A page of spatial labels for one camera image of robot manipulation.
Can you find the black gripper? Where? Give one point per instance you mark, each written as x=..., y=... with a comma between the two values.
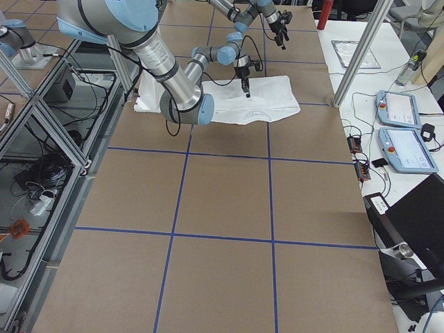
x=276, y=29
x=242, y=72

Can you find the white long-sleeve printed shirt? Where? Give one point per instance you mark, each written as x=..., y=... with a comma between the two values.
x=271, y=99

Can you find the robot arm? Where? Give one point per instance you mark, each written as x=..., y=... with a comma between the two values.
x=135, y=26
x=243, y=19

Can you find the red bottle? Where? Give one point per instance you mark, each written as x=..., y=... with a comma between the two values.
x=325, y=13

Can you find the grey water bottle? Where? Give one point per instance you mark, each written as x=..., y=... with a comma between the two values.
x=410, y=68

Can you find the blue teach pendant far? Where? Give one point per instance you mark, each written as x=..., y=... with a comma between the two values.
x=397, y=109

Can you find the blue teach pendant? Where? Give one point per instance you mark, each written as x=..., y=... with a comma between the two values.
x=397, y=109
x=405, y=151

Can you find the blue teach pendant near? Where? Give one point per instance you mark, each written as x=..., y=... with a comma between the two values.
x=405, y=151

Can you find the black laptop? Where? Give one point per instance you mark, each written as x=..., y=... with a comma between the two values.
x=417, y=219

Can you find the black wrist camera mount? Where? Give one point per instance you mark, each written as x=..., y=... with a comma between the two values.
x=256, y=64

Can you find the aluminium frame post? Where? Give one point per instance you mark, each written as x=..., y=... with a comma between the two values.
x=372, y=27

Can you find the orange device under frame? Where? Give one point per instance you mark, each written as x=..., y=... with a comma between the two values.
x=19, y=228

